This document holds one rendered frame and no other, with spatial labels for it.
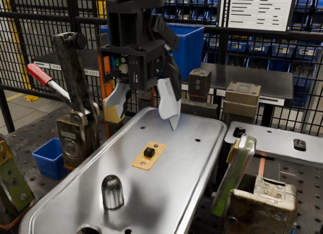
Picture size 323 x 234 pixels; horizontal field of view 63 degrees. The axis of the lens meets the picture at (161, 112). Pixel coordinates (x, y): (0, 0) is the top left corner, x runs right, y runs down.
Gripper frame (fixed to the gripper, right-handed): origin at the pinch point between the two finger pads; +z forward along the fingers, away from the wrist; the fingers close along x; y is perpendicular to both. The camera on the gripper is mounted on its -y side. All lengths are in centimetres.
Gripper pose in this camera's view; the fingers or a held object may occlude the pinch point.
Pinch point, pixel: (148, 117)
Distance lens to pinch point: 46.8
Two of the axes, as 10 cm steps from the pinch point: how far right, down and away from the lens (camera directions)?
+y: -4.0, 4.3, -8.1
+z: 0.0, 8.8, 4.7
